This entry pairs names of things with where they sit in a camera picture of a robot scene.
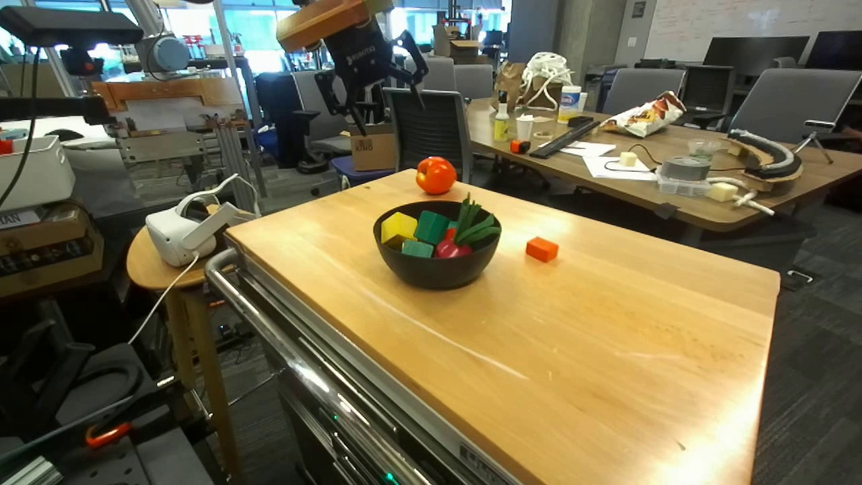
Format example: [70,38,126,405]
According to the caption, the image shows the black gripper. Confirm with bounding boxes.
[313,18,431,140]

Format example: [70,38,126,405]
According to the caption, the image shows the red orange toy apple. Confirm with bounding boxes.
[412,153,462,200]

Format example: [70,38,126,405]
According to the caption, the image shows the yellow cube block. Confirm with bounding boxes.
[378,211,420,244]

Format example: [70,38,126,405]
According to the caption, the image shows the red toy beetroot green leaves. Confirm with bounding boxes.
[433,193,505,263]

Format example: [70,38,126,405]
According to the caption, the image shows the small orange cube block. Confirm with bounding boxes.
[524,233,560,263]

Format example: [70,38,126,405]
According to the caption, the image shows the black bowl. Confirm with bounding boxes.
[371,197,505,291]

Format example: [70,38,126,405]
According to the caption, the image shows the dark mesh office chair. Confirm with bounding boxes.
[383,84,476,185]

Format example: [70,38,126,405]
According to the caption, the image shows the cardboard box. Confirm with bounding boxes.
[348,122,401,176]

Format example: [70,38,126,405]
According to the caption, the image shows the grey office chair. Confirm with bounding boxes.
[600,65,691,119]
[288,68,359,170]
[727,65,862,150]
[418,54,499,101]

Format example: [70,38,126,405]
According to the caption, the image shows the yellow bottle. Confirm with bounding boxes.
[491,100,515,145]

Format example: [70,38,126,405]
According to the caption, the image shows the white bottle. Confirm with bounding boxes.
[556,80,586,127]

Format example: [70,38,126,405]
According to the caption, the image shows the long black keyboard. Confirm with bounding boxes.
[526,114,607,161]

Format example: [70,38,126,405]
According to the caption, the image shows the white paper sheet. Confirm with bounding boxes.
[580,145,662,182]
[560,138,623,155]

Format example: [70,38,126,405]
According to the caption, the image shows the white VR headset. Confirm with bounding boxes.
[142,171,261,268]

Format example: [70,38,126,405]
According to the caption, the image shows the snack bag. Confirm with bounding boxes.
[614,89,691,140]

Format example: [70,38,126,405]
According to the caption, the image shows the round wooden stool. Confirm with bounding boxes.
[124,223,247,485]

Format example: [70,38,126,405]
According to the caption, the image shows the black flat panel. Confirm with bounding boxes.
[0,3,145,48]

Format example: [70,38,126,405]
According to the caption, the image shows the black office chair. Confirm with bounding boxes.
[678,62,739,130]

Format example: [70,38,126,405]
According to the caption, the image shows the grey metal tool cart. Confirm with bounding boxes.
[223,252,541,485]

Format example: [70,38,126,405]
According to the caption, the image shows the white storage box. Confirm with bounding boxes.
[0,131,79,216]

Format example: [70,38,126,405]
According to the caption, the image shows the white plastic desk object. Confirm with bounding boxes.
[705,176,777,217]

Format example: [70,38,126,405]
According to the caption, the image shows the black monitor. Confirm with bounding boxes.
[805,26,862,69]
[701,33,813,76]

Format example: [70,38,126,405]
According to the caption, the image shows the curved black white headband device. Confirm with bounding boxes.
[724,124,805,185]

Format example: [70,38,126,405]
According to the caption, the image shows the wooden office desk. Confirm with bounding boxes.
[466,97,862,237]

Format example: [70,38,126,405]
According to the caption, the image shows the orange black bar clamp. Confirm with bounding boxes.
[82,417,136,452]

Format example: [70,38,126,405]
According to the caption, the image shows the white tangled cable bundle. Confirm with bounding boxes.
[520,48,576,114]

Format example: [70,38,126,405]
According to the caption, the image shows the chrome cart handle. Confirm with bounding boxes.
[203,244,433,485]

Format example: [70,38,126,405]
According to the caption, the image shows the white headset cable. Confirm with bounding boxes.
[124,251,206,347]

